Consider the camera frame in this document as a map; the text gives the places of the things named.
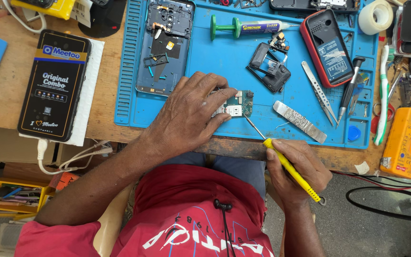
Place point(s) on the person's right hand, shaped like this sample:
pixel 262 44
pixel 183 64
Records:
pixel 300 167

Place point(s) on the person's left hand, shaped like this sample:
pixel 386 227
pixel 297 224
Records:
pixel 182 114

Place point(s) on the green phone circuit board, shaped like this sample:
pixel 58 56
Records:
pixel 243 103

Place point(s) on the blue jeans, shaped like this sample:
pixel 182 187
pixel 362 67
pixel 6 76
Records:
pixel 241 171

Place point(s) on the scrap of masking tape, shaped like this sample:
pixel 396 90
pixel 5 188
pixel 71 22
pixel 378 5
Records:
pixel 362 167

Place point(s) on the opened blue smartphone housing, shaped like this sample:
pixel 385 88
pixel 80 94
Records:
pixel 164 46

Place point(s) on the blue silicone repair mat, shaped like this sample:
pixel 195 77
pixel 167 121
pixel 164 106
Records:
pixel 223 57

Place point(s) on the black precision screwdriver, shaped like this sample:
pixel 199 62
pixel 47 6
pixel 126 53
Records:
pixel 348 91

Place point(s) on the multimeter probe leads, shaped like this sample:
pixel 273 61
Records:
pixel 384 210

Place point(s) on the white bubble wrap pouch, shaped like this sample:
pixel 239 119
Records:
pixel 93 71

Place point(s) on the red printed shirt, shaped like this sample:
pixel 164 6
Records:
pixel 180 214

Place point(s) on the yellow multimeter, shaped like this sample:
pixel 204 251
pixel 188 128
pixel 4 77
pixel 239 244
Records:
pixel 407 146

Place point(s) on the white and green toothbrush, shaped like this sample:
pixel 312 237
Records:
pixel 384 92

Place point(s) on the green flux syringe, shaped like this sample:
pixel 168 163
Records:
pixel 255 27

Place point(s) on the black round pad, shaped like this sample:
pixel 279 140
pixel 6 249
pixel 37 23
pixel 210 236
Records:
pixel 107 19

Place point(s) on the red and black feature phone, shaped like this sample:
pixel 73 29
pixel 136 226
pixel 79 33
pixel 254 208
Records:
pixel 328 50

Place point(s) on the slim metal tweezers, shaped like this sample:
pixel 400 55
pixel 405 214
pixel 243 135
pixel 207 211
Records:
pixel 394 87

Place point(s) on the black packaged phone display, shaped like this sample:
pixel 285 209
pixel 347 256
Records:
pixel 54 85

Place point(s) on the small dark phone parts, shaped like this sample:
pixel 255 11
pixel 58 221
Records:
pixel 409 91

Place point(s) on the orange label piece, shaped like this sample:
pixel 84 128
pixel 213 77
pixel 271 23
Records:
pixel 66 180

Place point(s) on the black opened phone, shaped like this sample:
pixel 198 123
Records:
pixel 298 5

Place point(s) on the white tape roll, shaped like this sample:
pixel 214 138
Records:
pixel 368 18

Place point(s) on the yellow box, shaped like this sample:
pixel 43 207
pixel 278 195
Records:
pixel 54 9

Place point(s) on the cardboard boxes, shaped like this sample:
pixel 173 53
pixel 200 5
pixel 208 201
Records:
pixel 9 144

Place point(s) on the yellow tray of tools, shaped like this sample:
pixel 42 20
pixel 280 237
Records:
pixel 13 196

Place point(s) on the black phone frame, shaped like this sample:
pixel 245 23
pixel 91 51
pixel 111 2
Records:
pixel 275 73

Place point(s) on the small camera module part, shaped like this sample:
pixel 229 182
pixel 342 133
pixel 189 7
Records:
pixel 279 42

